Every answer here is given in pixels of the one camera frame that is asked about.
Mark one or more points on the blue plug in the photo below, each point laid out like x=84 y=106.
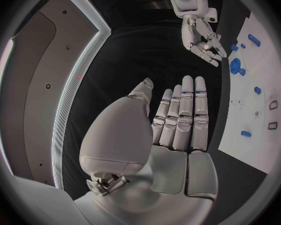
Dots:
x=257 y=90

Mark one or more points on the blue block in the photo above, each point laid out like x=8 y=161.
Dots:
x=245 y=133

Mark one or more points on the long blue cylinder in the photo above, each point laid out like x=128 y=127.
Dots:
x=254 y=40

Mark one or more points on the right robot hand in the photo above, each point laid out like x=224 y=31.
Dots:
x=189 y=35

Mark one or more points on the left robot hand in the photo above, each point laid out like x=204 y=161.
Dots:
x=121 y=135

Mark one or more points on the small blue peg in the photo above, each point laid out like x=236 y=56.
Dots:
x=243 y=45

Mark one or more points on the blue gear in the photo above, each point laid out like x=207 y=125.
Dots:
x=235 y=66

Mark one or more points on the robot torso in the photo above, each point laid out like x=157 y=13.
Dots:
x=37 y=90

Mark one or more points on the white task board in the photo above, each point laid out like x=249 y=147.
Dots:
x=253 y=90

